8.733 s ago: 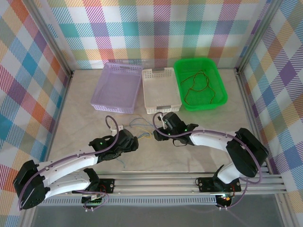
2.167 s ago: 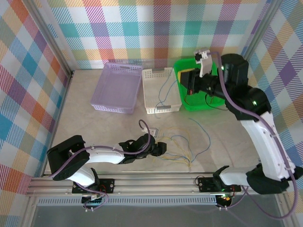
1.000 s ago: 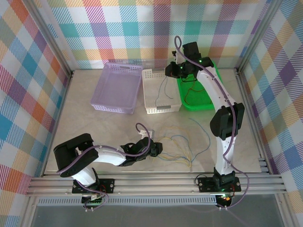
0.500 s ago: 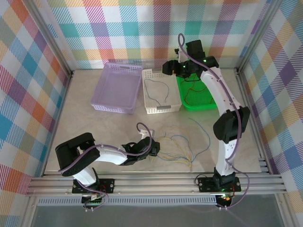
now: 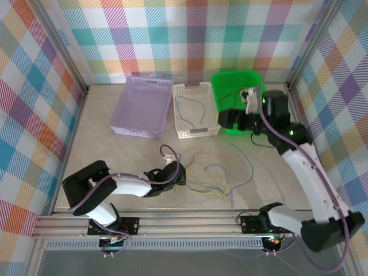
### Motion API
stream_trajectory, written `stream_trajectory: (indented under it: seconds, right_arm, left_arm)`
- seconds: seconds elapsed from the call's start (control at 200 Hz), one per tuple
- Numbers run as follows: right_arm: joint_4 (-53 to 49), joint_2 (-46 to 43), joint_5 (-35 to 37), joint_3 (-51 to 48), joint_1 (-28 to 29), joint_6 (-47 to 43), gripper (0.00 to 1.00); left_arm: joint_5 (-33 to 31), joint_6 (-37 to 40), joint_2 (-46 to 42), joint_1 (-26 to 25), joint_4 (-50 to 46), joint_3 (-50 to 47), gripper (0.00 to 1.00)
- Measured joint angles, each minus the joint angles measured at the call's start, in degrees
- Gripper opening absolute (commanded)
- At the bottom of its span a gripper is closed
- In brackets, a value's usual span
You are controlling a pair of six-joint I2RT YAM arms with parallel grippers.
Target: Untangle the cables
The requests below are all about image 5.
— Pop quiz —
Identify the green terminal circuit board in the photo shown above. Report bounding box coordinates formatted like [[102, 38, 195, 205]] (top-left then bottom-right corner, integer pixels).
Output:
[[99, 235, 129, 251]]

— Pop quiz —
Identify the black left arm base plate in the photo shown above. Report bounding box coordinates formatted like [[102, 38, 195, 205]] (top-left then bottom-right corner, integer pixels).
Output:
[[87, 217, 141, 236]]

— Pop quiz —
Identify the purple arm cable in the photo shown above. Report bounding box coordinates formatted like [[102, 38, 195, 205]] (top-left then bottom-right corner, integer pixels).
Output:
[[258, 83, 351, 273], [68, 144, 182, 256]]

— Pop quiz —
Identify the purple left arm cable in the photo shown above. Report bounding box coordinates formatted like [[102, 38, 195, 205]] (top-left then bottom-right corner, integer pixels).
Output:
[[68, 144, 182, 256]]

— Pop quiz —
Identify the orange connector circuit board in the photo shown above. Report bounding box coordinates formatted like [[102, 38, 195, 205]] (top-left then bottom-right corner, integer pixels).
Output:
[[264, 235, 285, 248]]

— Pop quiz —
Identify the purple plastic basket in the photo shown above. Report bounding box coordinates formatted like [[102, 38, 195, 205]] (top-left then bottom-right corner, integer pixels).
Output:
[[110, 75, 174, 140]]

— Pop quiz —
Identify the green plastic basket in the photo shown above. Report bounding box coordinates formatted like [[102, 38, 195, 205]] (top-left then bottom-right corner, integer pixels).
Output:
[[211, 70, 265, 136]]

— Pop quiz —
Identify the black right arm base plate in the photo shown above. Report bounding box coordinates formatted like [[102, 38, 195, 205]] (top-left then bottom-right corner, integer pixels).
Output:
[[240, 214, 293, 234]]

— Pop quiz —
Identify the aluminium frame side rail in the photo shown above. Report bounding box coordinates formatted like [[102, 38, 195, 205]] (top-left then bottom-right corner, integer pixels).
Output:
[[284, 82, 325, 179], [50, 86, 90, 215]]

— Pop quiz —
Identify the grey slotted cable duct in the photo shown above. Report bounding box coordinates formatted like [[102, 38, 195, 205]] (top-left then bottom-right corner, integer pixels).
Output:
[[44, 240, 265, 251]]

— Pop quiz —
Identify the aluminium frame post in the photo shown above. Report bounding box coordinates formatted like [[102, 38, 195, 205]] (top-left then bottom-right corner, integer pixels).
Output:
[[287, 0, 346, 89], [34, 0, 89, 93]]

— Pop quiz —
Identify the checked cloth backdrop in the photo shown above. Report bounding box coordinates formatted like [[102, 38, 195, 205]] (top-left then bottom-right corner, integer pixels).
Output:
[[0, 0, 86, 276], [290, 0, 368, 239], [40, 0, 340, 86]]

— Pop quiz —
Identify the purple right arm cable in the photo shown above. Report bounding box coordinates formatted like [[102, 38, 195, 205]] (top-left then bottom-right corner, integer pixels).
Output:
[[258, 83, 351, 273]]

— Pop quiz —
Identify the white plastic basket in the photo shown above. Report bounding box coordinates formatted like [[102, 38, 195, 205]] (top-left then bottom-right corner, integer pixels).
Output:
[[171, 82, 221, 140]]

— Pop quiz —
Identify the thin yellow cable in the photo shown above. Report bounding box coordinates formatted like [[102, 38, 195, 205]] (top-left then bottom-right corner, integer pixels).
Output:
[[186, 163, 228, 199], [188, 152, 232, 201]]

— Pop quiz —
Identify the aluminium mounting rail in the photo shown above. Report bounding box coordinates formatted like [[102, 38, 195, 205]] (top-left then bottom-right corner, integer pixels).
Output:
[[30, 209, 317, 240]]

